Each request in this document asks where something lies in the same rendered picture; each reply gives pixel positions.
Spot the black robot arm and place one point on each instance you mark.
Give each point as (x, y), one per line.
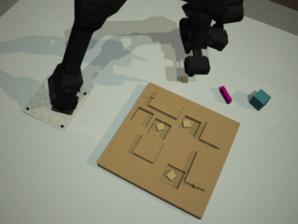
(90, 16)

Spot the teal cube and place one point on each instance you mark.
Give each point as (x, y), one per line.
(260, 99)

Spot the small yellow block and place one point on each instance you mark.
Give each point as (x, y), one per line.
(171, 175)
(186, 124)
(160, 127)
(184, 79)

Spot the tan square board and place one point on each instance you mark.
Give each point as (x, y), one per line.
(142, 156)

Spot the magenta rectangular block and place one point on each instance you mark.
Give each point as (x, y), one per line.
(225, 95)

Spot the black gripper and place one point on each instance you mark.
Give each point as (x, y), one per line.
(196, 64)

